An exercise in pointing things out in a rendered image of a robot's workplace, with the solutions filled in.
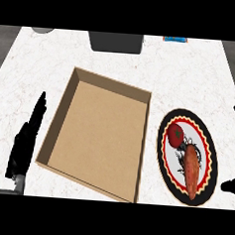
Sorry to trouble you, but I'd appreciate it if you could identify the brown cardboard box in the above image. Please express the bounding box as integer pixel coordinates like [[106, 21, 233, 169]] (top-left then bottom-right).
[[33, 63, 155, 205]]

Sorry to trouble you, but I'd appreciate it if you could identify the grey round object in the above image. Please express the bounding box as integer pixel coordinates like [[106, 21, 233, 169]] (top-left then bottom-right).
[[30, 26, 57, 36]]

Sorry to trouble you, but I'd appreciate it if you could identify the blue orange packet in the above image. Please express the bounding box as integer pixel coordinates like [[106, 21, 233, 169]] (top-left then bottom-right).
[[163, 36, 189, 44]]

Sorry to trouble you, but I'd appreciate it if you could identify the red tomato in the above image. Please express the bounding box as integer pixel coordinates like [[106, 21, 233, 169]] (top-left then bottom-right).
[[166, 122, 185, 150]]

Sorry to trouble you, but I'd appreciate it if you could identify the black red patterned plate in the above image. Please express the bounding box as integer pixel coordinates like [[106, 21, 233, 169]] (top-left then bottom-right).
[[153, 106, 223, 209]]

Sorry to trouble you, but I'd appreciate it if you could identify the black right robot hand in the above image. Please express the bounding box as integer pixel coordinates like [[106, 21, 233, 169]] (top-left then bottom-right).
[[219, 104, 235, 197]]

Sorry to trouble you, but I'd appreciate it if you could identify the dark grey appliance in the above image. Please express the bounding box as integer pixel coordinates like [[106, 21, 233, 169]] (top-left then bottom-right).
[[86, 30, 145, 56]]

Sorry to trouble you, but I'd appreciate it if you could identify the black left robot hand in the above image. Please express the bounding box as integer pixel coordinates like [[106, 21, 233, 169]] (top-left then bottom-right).
[[4, 88, 49, 181]]

